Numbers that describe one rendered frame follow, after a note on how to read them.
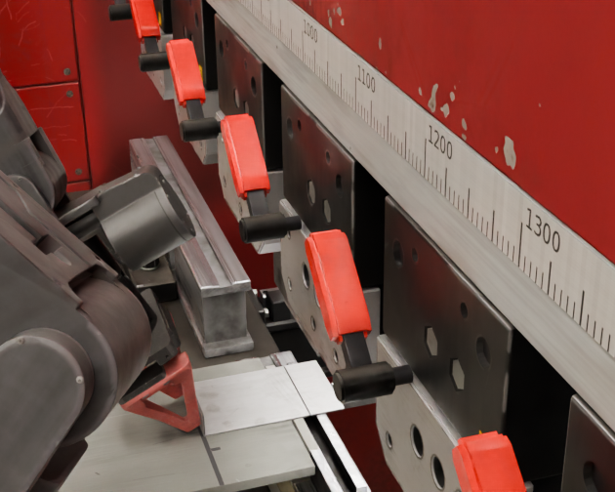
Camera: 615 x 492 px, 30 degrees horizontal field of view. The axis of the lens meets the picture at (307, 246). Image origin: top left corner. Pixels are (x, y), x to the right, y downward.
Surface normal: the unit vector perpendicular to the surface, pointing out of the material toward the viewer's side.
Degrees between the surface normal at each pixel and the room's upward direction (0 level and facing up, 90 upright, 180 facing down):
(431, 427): 90
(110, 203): 78
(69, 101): 90
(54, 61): 90
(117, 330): 63
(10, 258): 71
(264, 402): 0
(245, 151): 39
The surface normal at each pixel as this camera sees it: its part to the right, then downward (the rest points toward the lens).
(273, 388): -0.01, -0.90
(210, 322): 0.30, 0.42
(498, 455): 0.18, -0.43
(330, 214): -0.95, 0.15
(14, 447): -0.04, 0.13
